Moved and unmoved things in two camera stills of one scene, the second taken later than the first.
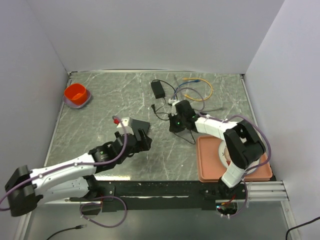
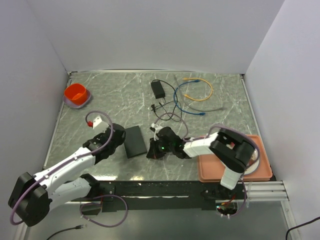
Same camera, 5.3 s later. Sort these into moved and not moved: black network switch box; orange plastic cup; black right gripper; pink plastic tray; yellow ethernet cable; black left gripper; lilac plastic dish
Moved: black right gripper; black network switch box; black left gripper
Not moved: lilac plastic dish; yellow ethernet cable; orange plastic cup; pink plastic tray
